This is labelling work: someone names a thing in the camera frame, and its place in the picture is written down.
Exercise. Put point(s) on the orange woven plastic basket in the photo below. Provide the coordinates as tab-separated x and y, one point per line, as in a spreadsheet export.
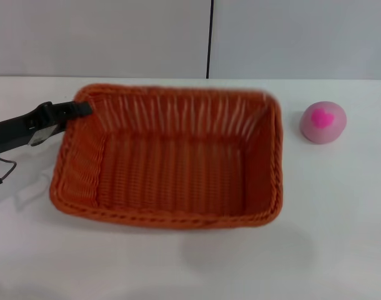
178	162

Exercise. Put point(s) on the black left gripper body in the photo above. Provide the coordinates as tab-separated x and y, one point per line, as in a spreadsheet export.
22	128

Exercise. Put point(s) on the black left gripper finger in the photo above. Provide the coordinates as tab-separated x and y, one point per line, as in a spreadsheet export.
82	108

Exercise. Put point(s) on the pink dome toy with heart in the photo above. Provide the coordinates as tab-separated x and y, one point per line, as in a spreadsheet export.
323	132

